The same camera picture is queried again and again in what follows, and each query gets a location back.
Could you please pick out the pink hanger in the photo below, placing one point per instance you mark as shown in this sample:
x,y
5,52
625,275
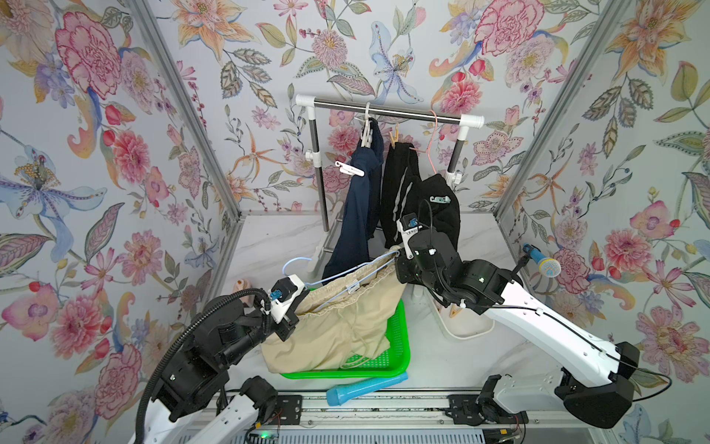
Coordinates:
x,y
428,149

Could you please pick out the tan wooden clothespin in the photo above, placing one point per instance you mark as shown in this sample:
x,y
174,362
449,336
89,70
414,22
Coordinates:
x,y
454,310

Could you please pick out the steel clothes rack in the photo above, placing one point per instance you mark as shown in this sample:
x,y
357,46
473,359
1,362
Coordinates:
x,y
311,104

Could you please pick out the white hanger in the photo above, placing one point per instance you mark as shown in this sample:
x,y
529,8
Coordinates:
x,y
367,128

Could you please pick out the green plastic basket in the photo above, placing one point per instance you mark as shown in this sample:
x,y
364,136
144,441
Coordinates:
x,y
391,363

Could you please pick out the tan clothespin on black shorts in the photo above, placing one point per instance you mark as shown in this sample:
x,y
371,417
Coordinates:
x,y
394,137

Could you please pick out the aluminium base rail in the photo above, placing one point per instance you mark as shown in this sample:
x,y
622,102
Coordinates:
x,y
306,418

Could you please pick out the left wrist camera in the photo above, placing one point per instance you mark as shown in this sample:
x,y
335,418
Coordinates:
x,y
283,295

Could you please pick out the blue toy microphone on stand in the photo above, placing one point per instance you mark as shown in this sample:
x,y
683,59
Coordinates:
x,y
547,266

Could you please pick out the white tray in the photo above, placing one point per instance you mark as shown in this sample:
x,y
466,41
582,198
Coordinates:
x,y
465,326

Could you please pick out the teal flashlight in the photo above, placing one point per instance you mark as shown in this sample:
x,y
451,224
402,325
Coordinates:
x,y
341,394

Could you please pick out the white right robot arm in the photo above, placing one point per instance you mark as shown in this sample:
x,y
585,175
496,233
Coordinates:
x,y
594,381

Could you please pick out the black shorts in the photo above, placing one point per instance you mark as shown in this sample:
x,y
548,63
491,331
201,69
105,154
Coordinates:
x,y
404,191

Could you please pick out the navy blue shorts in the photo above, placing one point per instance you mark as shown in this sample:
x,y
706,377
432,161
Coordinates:
x,y
359,212

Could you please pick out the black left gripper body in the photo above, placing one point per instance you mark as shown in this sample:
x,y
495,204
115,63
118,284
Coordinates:
x,y
260,326

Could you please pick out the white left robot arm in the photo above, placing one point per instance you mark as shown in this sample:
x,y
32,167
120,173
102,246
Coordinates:
x,y
195,368

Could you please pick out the pink small toy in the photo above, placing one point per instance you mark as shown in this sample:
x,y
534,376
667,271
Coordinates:
x,y
239,286

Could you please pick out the beige shorts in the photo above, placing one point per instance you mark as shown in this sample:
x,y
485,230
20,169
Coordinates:
x,y
345,318

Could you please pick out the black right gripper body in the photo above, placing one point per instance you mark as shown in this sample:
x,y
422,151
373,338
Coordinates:
x,y
410,272

